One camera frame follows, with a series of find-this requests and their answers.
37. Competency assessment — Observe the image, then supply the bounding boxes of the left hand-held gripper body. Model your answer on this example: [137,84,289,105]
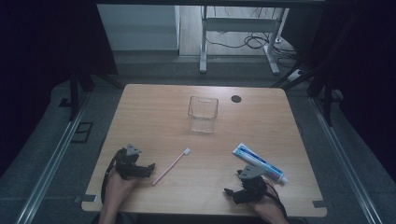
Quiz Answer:
[115,143,148,181]

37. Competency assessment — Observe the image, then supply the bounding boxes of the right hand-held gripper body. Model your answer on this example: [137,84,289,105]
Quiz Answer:
[236,164,269,205]

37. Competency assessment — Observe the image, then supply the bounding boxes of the pink toothbrush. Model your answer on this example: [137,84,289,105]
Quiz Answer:
[151,147,191,187]

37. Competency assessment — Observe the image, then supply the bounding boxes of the white blue toothpaste tube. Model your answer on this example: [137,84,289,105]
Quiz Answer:
[232,142,290,186]

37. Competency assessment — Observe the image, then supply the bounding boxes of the clear plastic cup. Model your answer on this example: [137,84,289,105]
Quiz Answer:
[187,95,219,134]

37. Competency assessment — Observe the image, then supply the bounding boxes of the person's left hand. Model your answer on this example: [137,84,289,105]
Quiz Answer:
[104,168,138,213]

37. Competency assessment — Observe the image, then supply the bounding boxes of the person's right hand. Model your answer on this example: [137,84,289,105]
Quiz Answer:
[252,179,290,224]

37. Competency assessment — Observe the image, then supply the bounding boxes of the grey tape piece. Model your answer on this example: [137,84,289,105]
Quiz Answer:
[73,194,98,204]

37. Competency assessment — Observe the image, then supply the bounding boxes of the black metal stand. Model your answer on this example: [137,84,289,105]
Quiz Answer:
[270,60,344,127]
[58,64,124,122]

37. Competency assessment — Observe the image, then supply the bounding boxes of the white power strip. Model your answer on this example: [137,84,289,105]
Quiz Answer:
[287,69,304,83]

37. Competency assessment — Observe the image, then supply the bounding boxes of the white cabinet panel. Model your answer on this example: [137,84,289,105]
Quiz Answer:
[96,4,181,51]

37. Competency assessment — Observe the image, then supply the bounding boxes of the dark curtain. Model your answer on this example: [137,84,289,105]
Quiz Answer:
[281,0,396,183]
[0,0,120,178]

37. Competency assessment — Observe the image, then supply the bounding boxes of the metal floor rail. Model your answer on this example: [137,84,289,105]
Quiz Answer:
[308,95,383,224]
[14,92,92,224]

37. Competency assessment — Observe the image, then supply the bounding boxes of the white metal desk frame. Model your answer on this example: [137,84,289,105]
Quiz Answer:
[199,5,290,76]

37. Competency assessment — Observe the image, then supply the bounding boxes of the black floor cables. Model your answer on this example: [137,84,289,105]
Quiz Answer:
[205,7,301,68]

